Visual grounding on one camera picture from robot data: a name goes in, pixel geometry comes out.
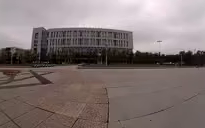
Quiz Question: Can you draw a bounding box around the low building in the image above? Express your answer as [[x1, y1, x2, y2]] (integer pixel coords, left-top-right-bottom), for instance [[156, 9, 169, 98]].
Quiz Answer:
[[0, 46, 33, 64]]

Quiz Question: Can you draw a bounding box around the reddish stone slab pavement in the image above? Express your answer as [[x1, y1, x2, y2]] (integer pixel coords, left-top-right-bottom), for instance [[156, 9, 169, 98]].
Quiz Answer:
[[0, 65, 110, 128]]

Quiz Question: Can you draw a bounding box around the lamp post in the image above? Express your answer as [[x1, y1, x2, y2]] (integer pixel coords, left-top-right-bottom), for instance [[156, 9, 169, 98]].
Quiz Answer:
[[155, 39, 164, 57]]

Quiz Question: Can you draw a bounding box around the low hedge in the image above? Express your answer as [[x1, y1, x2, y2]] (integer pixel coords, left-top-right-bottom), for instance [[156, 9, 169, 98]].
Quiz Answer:
[[77, 64, 198, 70]]

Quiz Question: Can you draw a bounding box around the grey stone slab pavement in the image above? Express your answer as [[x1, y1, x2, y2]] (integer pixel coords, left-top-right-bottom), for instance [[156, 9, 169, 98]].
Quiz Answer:
[[77, 67, 205, 128]]

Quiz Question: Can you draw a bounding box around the pole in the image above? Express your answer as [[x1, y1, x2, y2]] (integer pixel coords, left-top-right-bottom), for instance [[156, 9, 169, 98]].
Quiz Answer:
[[104, 46, 109, 67]]

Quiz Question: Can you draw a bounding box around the large curved grey building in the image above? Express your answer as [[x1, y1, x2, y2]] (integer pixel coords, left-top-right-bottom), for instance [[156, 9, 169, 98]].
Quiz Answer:
[[30, 26, 134, 65]]

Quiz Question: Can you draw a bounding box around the row of trees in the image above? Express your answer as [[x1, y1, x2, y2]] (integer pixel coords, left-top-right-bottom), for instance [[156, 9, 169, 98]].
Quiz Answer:
[[0, 48, 205, 67]]

